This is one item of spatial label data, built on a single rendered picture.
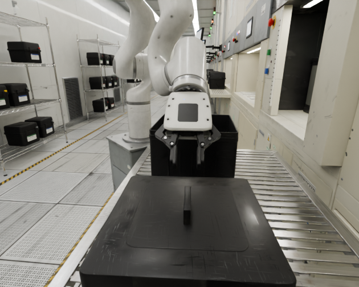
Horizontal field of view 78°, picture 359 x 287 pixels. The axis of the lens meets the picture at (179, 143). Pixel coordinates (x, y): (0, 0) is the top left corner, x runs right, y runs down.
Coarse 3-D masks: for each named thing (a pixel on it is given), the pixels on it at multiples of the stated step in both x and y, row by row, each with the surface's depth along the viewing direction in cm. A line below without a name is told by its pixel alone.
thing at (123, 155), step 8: (112, 136) 123; (120, 136) 123; (112, 144) 118; (120, 144) 110; (128, 144) 110; (136, 144) 110; (144, 144) 110; (112, 152) 121; (120, 152) 112; (128, 152) 104; (136, 152) 105; (112, 160) 123; (120, 160) 114; (128, 160) 106; (136, 160) 106; (112, 168) 126; (120, 168) 116; (128, 168) 108; (144, 168) 110; (112, 176) 128; (120, 176) 118
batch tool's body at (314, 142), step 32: (288, 0) 99; (352, 0) 48; (288, 32) 109; (320, 32) 124; (352, 32) 49; (288, 64) 131; (320, 64) 60; (352, 64) 51; (288, 96) 136; (320, 96) 60; (352, 96) 53; (288, 128) 96; (320, 128) 59; (256, 160) 145; (288, 160) 93; (320, 160) 59; (320, 192) 68; (320, 224) 67
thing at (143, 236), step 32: (128, 192) 48; (160, 192) 48; (192, 192) 48; (224, 192) 48; (128, 224) 38; (160, 224) 38; (192, 224) 38; (224, 224) 38; (256, 224) 38; (96, 256) 32; (128, 256) 32; (160, 256) 32; (192, 256) 32; (224, 256) 32; (256, 256) 32
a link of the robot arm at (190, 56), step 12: (192, 36) 55; (180, 48) 54; (192, 48) 53; (204, 48) 56; (180, 60) 52; (192, 60) 52; (204, 60) 54; (168, 72) 55; (180, 72) 51; (192, 72) 50; (204, 72) 52
